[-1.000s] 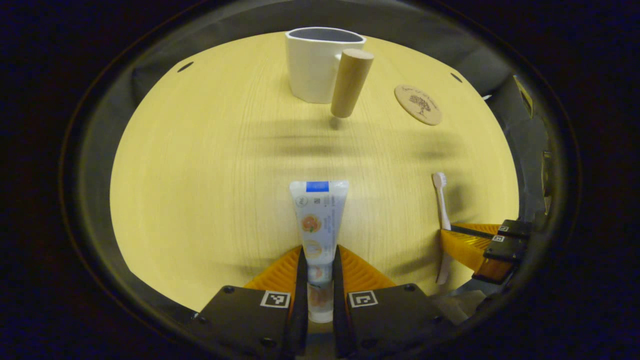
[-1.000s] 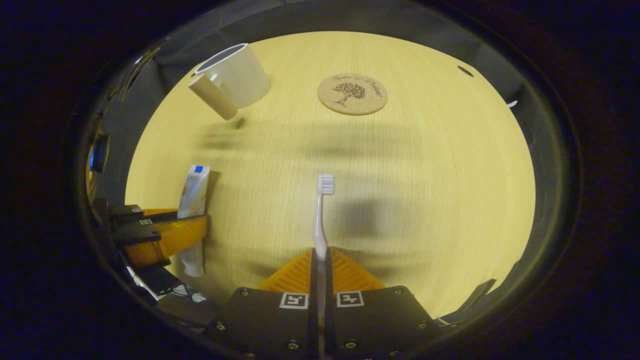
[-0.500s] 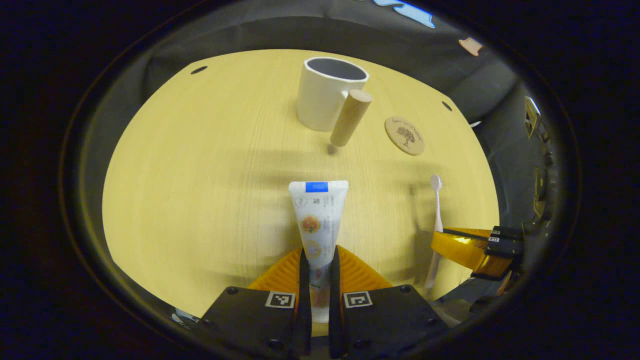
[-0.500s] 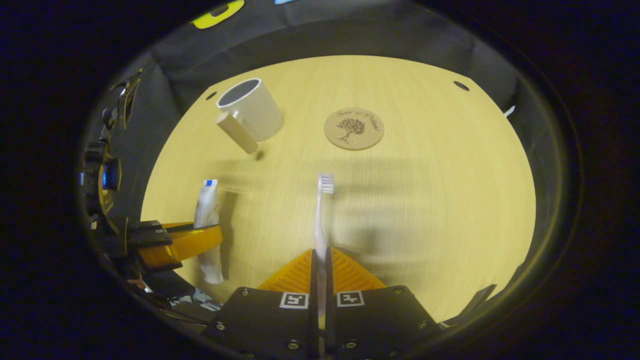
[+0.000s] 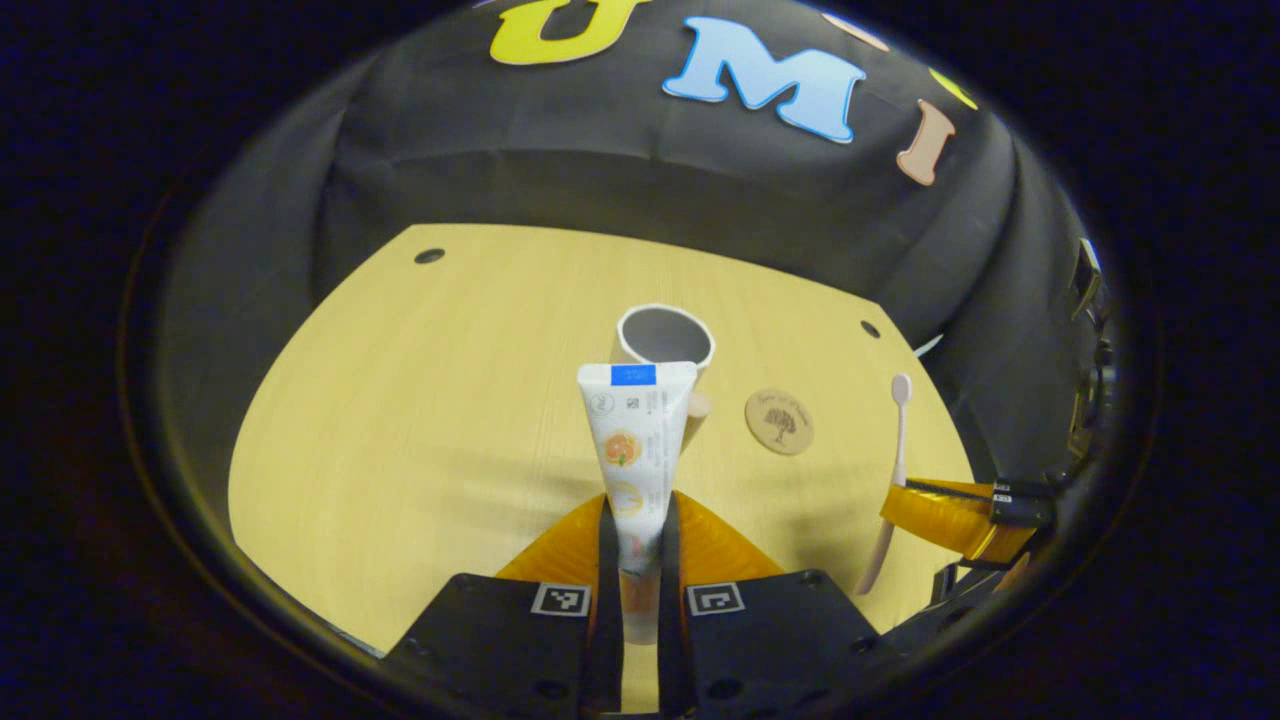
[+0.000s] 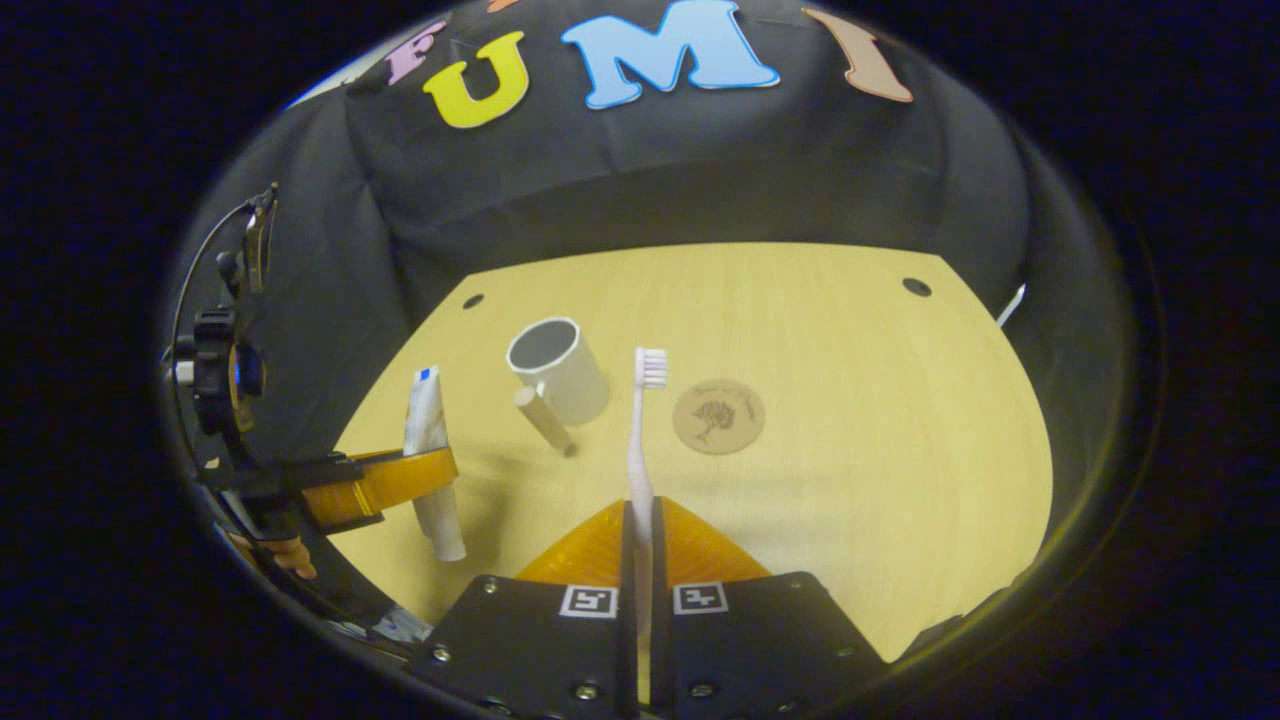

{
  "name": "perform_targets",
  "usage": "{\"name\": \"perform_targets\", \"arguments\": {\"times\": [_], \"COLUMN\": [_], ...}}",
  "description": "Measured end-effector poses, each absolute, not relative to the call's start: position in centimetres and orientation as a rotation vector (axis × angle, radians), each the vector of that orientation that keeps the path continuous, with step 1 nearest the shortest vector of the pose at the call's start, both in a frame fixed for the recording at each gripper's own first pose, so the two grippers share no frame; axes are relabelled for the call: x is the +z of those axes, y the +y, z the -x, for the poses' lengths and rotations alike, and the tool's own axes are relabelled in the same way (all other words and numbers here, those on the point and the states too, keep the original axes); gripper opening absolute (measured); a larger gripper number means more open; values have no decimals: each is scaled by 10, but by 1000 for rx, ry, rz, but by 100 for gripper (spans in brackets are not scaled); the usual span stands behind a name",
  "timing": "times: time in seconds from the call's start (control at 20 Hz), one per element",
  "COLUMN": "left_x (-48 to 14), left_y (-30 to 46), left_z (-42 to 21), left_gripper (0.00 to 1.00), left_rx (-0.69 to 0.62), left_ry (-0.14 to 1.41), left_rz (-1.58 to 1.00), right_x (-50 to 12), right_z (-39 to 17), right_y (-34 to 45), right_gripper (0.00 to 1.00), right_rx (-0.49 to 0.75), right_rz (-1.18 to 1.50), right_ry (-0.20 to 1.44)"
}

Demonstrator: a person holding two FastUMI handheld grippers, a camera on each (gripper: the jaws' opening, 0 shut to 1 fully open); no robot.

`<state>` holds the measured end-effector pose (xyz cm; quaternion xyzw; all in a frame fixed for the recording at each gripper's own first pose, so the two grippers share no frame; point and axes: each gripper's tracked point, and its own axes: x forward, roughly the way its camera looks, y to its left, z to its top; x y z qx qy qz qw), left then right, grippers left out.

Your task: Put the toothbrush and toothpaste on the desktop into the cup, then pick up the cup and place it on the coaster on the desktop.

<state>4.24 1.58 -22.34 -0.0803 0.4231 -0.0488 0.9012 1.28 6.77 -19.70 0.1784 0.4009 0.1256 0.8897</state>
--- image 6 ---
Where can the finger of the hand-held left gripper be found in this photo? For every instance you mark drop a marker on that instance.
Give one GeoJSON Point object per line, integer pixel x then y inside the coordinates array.
{"type": "Point", "coordinates": [390, 480]}

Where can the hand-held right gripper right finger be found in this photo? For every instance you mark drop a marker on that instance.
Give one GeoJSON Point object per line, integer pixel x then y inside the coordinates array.
{"type": "Point", "coordinates": [665, 640]}

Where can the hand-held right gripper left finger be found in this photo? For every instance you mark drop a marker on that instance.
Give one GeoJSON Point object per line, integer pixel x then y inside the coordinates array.
{"type": "Point", "coordinates": [625, 640]}

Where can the white toothpaste tube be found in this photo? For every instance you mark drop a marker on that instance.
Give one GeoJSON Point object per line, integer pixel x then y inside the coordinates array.
{"type": "Point", "coordinates": [425, 420]}

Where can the white toothbrush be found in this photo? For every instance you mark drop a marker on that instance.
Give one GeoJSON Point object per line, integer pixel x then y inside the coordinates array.
{"type": "Point", "coordinates": [640, 470]}

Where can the round wooden coaster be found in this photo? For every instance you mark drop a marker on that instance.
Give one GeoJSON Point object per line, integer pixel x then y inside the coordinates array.
{"type": "Point", "coordinates": [720, 415]}

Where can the black backdrop cloth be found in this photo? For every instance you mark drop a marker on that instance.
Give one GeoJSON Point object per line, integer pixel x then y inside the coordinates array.
{"type": "Point", "coordinates": [700, 170]}

